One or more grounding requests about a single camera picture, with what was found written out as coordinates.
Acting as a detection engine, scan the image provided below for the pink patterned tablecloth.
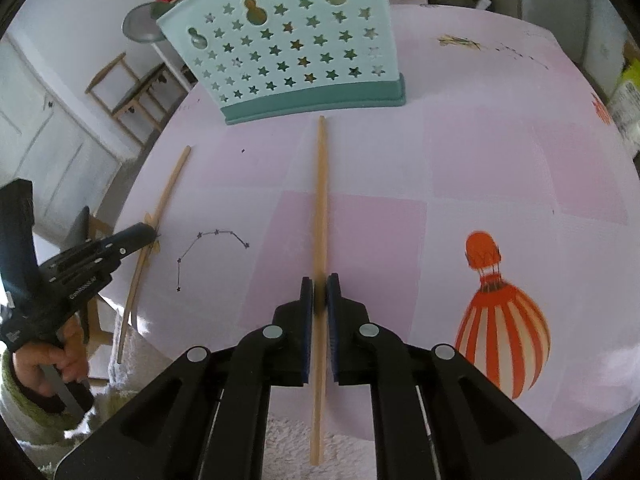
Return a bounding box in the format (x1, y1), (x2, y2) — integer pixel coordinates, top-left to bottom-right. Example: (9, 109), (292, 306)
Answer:
(118, 6), (639, 437)

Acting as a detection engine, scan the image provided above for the green yellow rice bag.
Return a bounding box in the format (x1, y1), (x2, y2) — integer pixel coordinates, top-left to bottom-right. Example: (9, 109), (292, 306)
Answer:
(608, 60), (640, 158)

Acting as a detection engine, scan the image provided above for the wooden chopstick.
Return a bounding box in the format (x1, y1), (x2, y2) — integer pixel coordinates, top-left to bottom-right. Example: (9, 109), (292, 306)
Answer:
(309, 116), (329, 466)
(116, 145), (192, 364)

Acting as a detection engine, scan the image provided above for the person left hand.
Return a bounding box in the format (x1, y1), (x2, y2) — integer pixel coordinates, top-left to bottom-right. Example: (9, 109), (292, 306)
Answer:
(12, 316), (89, 398)

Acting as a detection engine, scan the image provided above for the white fluffy towel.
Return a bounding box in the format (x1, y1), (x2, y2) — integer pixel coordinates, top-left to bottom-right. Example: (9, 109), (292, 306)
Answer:
(96, 314), (376, 479)

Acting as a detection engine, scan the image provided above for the metal spoon in holder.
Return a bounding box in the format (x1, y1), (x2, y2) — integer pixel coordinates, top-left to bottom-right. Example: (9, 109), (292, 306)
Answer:
(122, 1), (172, 44)

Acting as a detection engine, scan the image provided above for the mint utensil holder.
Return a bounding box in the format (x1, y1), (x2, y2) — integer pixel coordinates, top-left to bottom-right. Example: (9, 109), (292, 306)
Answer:
(157, 0), (406, 125)

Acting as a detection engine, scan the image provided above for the white door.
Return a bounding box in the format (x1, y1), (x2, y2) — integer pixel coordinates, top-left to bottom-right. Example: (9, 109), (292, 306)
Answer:
(1, 39), (120, 242)

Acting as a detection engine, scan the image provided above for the wooden chair dark seat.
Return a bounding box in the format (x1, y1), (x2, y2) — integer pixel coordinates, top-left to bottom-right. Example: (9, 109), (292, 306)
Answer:
(85, 51), (191, 148)

